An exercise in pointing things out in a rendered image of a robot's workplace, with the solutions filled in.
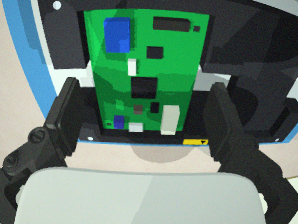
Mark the green circuit board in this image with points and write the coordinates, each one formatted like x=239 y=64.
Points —
x=144 y=64

